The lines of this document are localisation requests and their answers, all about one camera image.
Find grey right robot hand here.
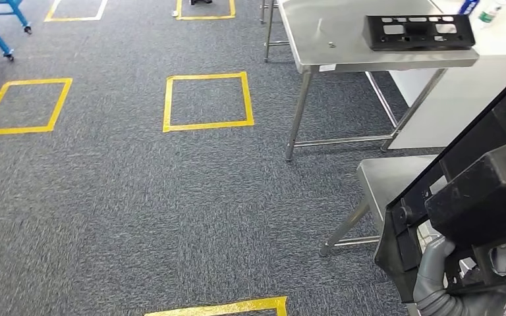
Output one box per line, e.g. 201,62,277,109
412,235,506,316

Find steel workbench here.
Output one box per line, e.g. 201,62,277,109
277,0,481,163

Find steel table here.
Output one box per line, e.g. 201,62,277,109
318,155,455,258
259,0,291,63

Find blue box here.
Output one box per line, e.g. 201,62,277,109
458,0,481,16

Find white cabinet counter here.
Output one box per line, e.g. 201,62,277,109
385,0,506,151

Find clear bottle green label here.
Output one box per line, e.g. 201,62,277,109
476,1,505,30

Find black plastic frame part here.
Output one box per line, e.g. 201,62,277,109
362,14,476,52
374,61,506,304

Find yellow floor tape square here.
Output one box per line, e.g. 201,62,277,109
0,77,74,137
162,70,255,134
175,0,237,21
144,296,289,316

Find pale floor tape square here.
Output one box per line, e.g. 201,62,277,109
44,0,109,22

